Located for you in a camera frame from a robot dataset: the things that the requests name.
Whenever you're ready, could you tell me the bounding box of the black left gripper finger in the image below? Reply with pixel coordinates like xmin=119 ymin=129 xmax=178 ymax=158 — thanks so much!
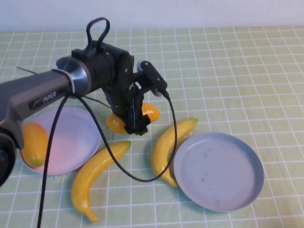
xmin=123 ymin=113 xmax=151 ymax=137

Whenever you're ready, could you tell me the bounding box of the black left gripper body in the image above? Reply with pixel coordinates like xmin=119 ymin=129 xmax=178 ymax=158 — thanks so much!
xmin=104 ymin=46 xmax=146 ymax=124

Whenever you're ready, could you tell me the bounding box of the orange yellow mango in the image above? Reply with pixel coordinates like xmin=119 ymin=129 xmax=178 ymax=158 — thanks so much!
xmin=21 ymin=122 xmax=49 ymax=168
xmin=106 ymin=102 xmax=161 ymax=135

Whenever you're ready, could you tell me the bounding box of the small yellow banana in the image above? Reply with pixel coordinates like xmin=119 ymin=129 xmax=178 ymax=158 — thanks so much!
xmin=151 ymin=117 xmax=199 ymax=188

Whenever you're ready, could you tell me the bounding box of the large yellow banana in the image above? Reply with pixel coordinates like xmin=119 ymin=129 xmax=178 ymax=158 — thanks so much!
xmin=71 ymin=140 xmax=132 ymax=223

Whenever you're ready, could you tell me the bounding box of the pink round plate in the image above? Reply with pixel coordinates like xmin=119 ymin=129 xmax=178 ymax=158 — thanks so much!
xmin=19 ymin=106 xmax=102 ymax=176

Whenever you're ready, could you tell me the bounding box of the blue round plate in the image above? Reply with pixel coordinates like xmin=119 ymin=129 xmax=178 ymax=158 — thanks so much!
xmin=173 ymin=132 xmax=265 ymax=213

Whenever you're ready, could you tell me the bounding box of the white zip tie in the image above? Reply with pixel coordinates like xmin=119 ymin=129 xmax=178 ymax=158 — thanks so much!
xmin=52 ymin=68 xmax=77 ymax=94

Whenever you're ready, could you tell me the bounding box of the green checked tablecloth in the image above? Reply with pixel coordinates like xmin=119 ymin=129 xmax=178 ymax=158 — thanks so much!
xmin=0 ymin=25 xmax=304 ymax=228

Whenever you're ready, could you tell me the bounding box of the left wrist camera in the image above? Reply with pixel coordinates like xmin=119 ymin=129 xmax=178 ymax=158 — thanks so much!
xmin=132 ymin=60 xmax=169 ymax=98

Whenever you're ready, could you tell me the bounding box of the black left camera cable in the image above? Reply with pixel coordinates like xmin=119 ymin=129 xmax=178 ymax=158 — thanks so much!
xmin=37 ymin=90 xmax=178 ymax=228

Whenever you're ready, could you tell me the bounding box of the black left wrist cable loop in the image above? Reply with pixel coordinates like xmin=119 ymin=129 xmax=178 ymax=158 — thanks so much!
xmin=85 ymin=17 xmax=112 ymax=52

